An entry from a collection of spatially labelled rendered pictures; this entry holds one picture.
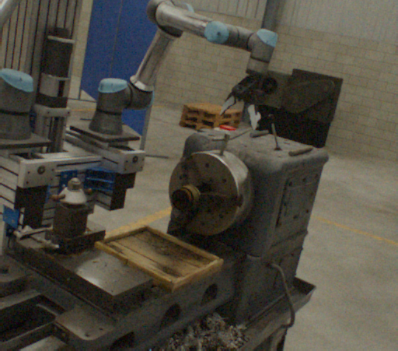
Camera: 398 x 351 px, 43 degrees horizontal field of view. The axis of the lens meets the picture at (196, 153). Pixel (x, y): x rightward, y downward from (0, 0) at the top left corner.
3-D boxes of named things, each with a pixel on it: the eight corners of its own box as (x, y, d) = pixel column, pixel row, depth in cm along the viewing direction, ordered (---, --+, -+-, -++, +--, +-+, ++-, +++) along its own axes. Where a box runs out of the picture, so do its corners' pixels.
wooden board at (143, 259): (144, 233, 199) (146, 223, 198) (221, 269, 181) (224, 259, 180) (89, 250, 174) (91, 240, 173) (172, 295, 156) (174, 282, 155)
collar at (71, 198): (73, 193, 151) (74, 184, 150) (92, 201, 147) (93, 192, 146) (52, 197, 144) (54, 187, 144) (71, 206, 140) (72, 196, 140)
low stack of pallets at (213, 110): (202, 121, 1093) (206, 102, 1084) (239, 131, 1062) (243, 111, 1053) (176, 125, 979) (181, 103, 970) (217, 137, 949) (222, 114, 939)
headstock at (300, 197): (230, 197, 271) (246, 126, 263) (313, 229, 246) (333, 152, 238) (162, 216, 221) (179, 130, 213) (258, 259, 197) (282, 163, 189)
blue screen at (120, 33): (58, 97, 1027) (75, -23, 978) (97, 102, 1063) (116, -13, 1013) (113, 153, 668) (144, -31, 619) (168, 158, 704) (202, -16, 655)
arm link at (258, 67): (263, 63, 180) (244, 56, 184) (260, 75, 181) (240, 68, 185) (272, 64, 186) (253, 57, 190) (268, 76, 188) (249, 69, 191)
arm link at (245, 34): (223, 22, 187) (245, 29, 180) (242, 26, 195) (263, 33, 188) (217, 42, 189) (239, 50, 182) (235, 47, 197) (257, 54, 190)
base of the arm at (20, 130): (-21, 129, 184) (-18, 103, 182) (15, 128, 196) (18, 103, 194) (4, 141, 176) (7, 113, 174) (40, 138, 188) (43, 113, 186)
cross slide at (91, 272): (50, 236, 164) (52, 224, 163) (151, 293, 142) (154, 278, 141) (5, 248, 150) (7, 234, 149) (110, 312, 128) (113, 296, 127)
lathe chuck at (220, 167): (172, 208, 210) (194, 138, 202) (235, 245, 195) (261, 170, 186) (158, 212, 202) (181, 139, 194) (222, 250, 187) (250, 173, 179)
